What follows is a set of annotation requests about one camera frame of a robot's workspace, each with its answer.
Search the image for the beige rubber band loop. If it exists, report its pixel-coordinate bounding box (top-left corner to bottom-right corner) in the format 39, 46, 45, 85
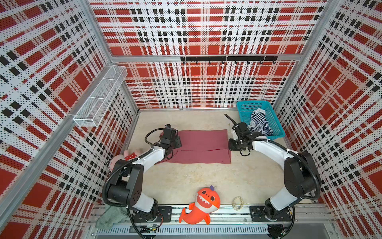
232, 196, 244, 211

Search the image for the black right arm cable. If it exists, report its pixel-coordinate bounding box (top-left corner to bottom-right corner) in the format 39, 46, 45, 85
224, 113, 322, 201

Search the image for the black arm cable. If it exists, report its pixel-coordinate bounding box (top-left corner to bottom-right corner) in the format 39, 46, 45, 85
102, 127, 180, 207
224, 113, 322, 201

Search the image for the pink ribbed tank top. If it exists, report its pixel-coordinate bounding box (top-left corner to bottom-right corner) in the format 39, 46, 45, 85
163, 129, 231, 164

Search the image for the green cloth rag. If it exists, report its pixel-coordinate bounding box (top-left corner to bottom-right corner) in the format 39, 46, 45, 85
95, 206, 128, 230

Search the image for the black wall hook rail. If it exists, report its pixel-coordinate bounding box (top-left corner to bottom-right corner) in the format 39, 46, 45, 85
180, 55, 278, 63

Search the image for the red shark plush toy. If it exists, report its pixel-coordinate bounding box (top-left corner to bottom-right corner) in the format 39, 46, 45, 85
179, 185, 221, 225

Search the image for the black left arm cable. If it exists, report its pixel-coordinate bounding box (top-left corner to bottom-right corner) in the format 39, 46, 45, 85
102, 127, 180, 207

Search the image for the pink pig plush toy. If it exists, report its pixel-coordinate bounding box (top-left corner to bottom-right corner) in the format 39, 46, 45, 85
109, 149, 143, 172

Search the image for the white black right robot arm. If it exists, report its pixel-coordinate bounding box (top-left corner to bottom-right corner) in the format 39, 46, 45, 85
228, 120, 321, 222

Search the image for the teal plastic basket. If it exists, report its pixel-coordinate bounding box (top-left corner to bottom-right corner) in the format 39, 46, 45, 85
236, 101, 285, 140

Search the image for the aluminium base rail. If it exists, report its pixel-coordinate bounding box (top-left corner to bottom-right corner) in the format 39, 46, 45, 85
86, 204, 341, 239

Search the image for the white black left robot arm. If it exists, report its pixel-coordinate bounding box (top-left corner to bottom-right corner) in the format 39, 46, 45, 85
101, 124, 182, 221

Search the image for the blue white striped tank top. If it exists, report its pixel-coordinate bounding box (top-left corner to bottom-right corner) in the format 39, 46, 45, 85
248, 108, 273, 136

